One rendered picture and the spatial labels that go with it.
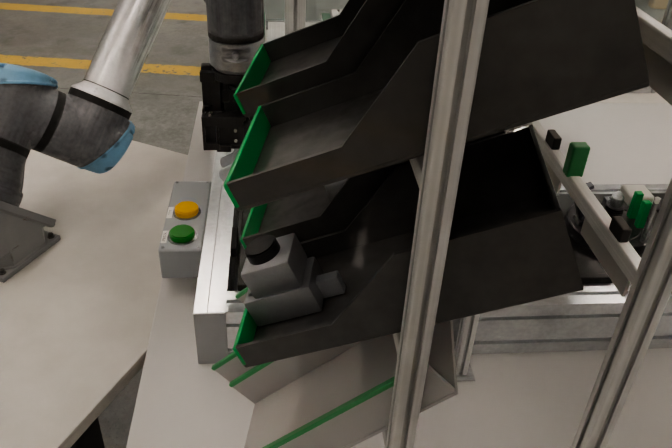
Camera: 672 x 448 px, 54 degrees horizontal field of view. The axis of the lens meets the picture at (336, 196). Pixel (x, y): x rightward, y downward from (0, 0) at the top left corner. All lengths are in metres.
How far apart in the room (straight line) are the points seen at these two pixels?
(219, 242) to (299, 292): 0.55
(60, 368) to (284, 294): 0.57
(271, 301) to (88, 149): 0.75
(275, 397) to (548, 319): 0.47
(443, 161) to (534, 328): 0.69
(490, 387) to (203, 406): 0.42
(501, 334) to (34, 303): 0.75
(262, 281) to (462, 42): 0.29
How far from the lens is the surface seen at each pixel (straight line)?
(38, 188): 1.50
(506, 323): 1.05
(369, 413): 0.60
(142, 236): 1.30
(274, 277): 0.57
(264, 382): 0.78
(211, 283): 1.03
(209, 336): 1.00
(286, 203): 0.75
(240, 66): 0.91
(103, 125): 1.27
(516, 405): 1.03
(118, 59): 1.29
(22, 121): 1.25
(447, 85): 0.38
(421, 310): 0.48
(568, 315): 1.08
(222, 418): 0.97
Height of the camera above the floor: 1.62
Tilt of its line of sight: 33 degrees down
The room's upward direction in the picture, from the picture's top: 3 degrees clockwise
